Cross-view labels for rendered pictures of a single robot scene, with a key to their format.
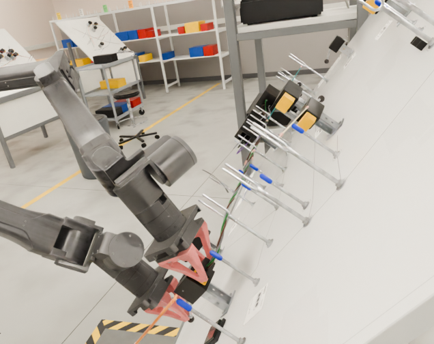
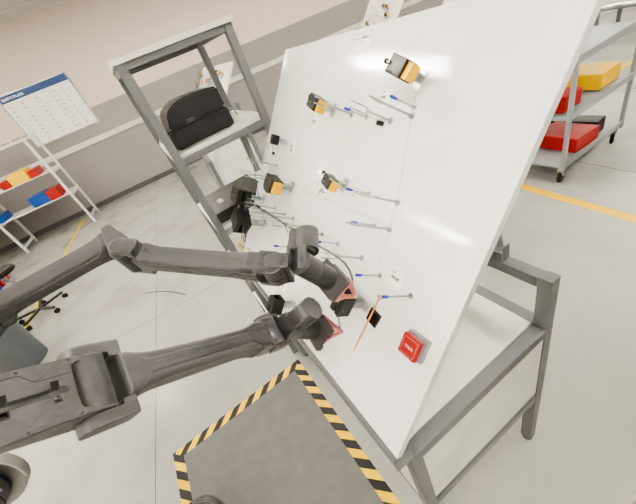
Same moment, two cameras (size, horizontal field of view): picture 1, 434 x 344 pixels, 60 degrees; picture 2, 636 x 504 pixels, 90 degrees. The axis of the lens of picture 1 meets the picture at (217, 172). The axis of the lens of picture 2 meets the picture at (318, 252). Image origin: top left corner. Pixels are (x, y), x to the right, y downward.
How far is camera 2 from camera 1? 0.48 m
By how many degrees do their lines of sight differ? 34
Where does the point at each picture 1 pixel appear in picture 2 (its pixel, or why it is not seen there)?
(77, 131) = (220, 264)
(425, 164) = (455, 168)
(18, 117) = not seen: outside the picture
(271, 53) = (120, 172)
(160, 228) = (331, 279)
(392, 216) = (458, 193)
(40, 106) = not seen: outside the picture
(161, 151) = (305, 237)
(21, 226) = (251, 339)
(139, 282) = (315, 328)
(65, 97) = (169, 252)
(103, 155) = (273, 260)
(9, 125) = not seen: outside the picture
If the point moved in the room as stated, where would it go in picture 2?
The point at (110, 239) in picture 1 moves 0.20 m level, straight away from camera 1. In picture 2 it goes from (303, 307) to (236, 304)
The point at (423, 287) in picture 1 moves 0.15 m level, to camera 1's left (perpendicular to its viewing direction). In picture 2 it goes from (504, 200) to (475, 250)
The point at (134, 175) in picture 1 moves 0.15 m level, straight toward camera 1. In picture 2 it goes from (307, 257) to (371, 261)
